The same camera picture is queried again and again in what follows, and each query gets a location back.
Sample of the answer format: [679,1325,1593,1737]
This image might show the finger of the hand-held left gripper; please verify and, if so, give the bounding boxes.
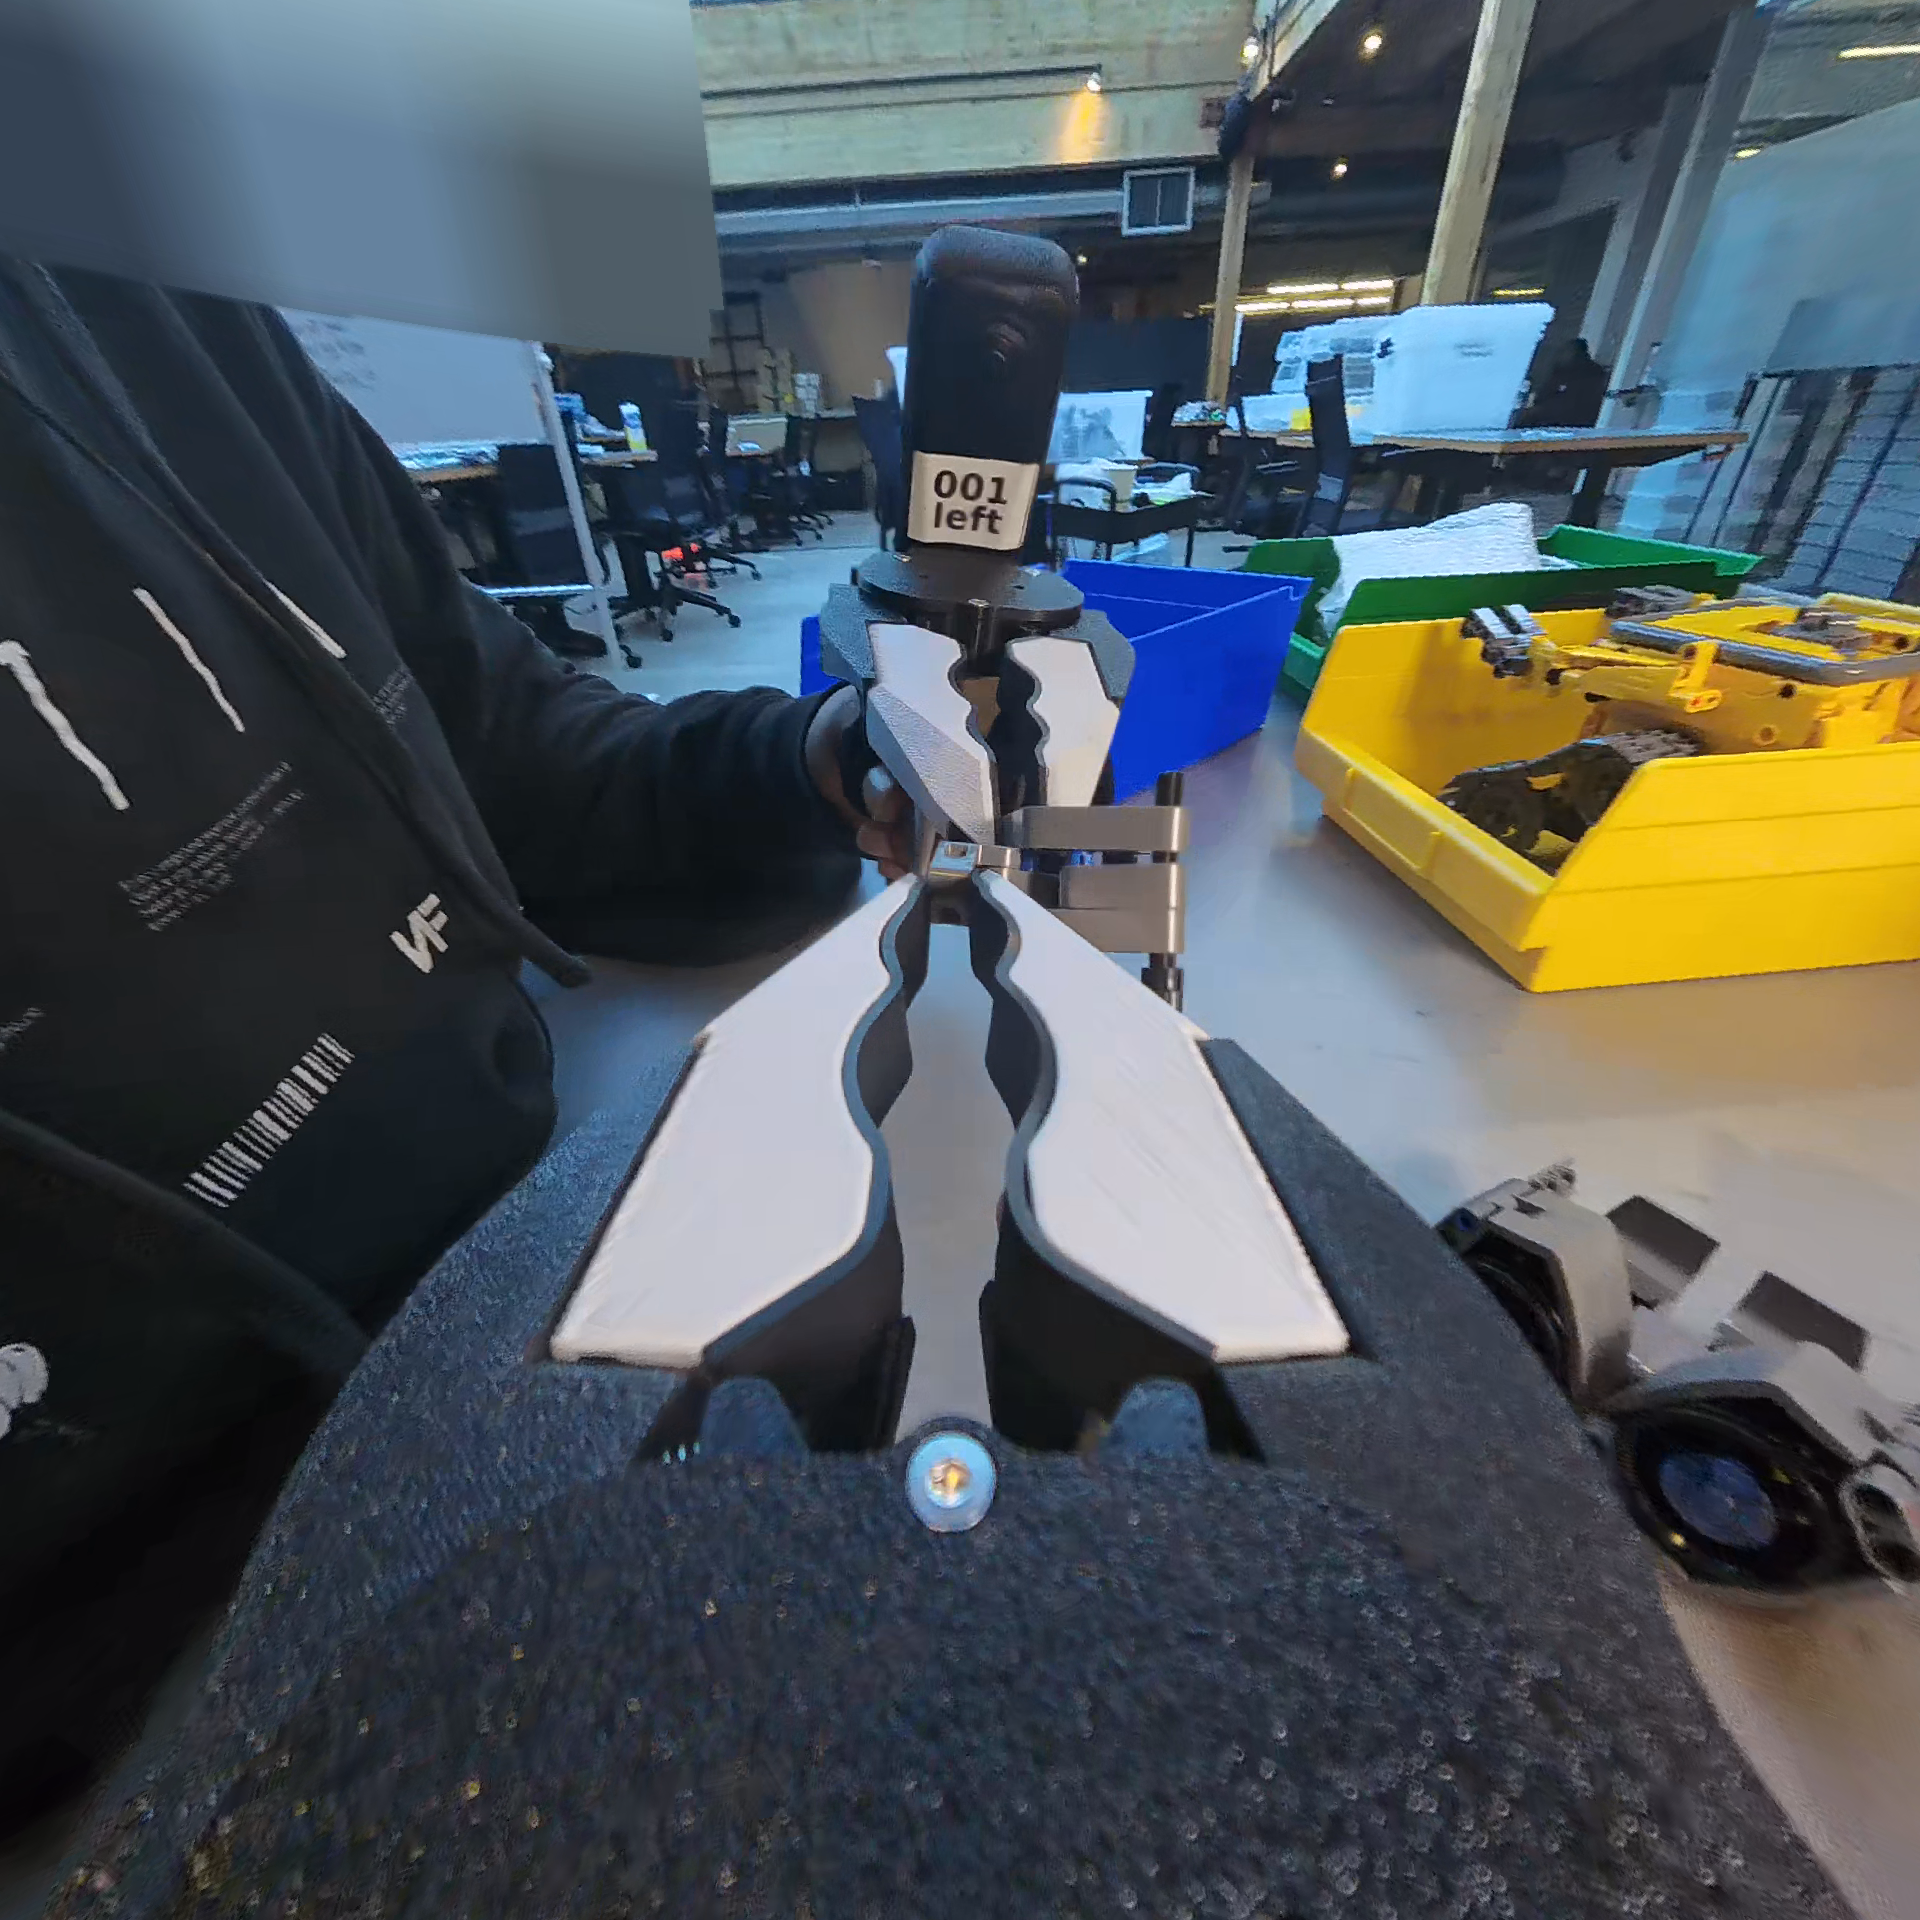
[865,620,1001,853]
[1005,640,1128,815]

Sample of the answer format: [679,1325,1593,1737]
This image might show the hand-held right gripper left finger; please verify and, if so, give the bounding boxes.
[548,872,932,1454]

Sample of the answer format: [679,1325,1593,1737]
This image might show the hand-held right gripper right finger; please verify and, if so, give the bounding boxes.
[970,872,1353,1454]

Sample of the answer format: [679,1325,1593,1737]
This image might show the black brick assembly coloured pins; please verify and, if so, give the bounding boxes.
[914,768,1193,1011]

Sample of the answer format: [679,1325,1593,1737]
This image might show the grey desk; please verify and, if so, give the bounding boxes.
[517,660,1920,1920]

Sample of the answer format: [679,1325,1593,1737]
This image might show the person's left hand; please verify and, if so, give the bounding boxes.
[808,687,916,883]

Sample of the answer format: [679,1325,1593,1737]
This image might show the blue storage bin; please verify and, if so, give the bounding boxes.
[801,557,1317,800]

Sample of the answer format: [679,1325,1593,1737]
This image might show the black office chair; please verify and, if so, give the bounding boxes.
[600,403,763,632]

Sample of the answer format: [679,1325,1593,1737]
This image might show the white foam block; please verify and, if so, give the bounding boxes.
[1320,503,1579,632]

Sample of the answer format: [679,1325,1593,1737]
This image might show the white plastic container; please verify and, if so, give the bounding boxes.
[1272,304,1556,440]

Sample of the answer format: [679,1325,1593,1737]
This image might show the large whiteboard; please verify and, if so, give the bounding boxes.
[282,307,634,663]

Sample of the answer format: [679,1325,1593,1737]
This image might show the wooden workbench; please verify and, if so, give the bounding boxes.
[1184,422,1754,529]

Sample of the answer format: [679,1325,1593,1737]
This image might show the grey twin engine brick model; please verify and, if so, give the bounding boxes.
[1436,1161,1920,1595]

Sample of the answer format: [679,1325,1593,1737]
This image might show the green storage bin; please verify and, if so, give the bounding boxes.
[1229,525,1765,702]

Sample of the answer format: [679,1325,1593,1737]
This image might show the yellow storage bin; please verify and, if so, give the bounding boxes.
[1295,591,1920,995]

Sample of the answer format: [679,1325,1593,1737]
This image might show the yellow toy bulldozer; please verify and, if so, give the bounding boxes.
[1440,584,1920,879]

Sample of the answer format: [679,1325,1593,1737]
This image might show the shelf of coloured bins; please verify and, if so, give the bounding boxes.
[1725,358,1920,605]

